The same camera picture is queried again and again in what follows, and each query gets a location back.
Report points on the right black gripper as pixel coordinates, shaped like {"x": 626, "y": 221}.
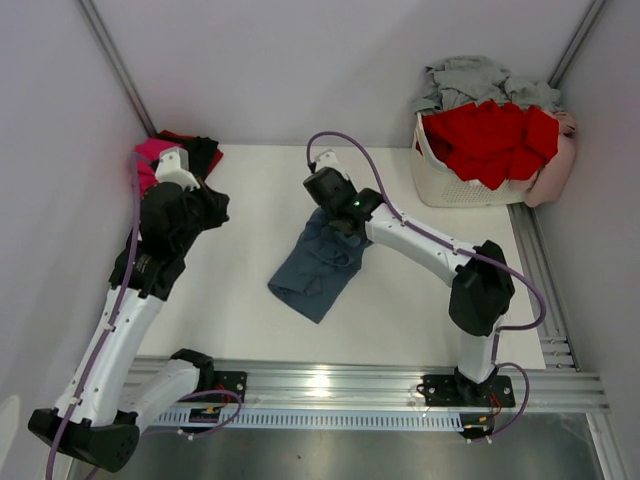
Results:
{"x": 347, "y": 181}

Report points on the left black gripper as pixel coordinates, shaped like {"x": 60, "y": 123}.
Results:
{"x": 216, "y": 202}

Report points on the blue-grey t-shirt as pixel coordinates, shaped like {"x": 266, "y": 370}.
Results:
{"x": 318, "y": 269}

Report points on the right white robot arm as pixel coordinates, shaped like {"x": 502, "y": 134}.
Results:
{"x": 480, "y": 289}

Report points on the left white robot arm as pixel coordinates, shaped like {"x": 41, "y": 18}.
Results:
{"x": 92, "y": 421}

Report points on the folded pink t-shirt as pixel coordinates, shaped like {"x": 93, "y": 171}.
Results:
{"x": 146, "y": 154}

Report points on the folded black t-shirt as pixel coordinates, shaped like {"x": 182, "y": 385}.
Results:
{"x": 204, "y": 155}

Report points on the folded dark red t-shirt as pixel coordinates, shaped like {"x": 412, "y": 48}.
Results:
{"x": 173, "y": 137}

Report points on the white laundry basket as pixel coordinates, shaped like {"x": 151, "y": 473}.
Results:
{"x": 439, "y": 187}

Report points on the red t-shirt in basket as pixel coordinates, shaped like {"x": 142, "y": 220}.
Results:
{"x": 493, "y": 143}

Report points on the grey t-shirt in basket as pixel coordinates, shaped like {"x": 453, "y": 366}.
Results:
{"x": 456, "y": 81}

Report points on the light pink garment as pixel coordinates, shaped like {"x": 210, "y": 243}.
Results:
{"x": 552, "y": 179}

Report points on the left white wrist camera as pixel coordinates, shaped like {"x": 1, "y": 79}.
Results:
{"x": 173, "y": 167}

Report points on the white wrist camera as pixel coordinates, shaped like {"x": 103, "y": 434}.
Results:
{"x": 173, "y": 167}
{"x": 329, "y": 159}

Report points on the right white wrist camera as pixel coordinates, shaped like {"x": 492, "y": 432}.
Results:
{"x": 329, "y": 159}

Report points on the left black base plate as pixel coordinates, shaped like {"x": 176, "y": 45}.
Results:
{"x": 234, "y": 381}

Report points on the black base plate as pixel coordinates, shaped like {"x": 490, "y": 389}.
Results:
{"x": 234, "y": 381}
{"x": 453, "y": 390}

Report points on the aluminium mounting rail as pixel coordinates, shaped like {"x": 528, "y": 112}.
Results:
{"x": 295, "y": 385}

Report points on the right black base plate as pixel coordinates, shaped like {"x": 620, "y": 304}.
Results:
{"x": 453, "y": 390}

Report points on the white slotted cable duct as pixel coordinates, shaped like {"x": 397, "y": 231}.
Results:
{"x": 198, "y": 418}

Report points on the left corner aluminium post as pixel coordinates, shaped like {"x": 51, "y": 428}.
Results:
{"x": 103, "y": 39}

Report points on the corner aluminium post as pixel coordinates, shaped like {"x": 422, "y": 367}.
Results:
{"x": 103, "y": 39}
{"x": 587, "y": 23}

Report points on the right corner aluminium post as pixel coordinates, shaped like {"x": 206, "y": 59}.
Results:
{"x": 587, "y": 23}

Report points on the right side aluminium rail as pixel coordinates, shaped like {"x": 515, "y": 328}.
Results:
{"x": 558, "y": 350}

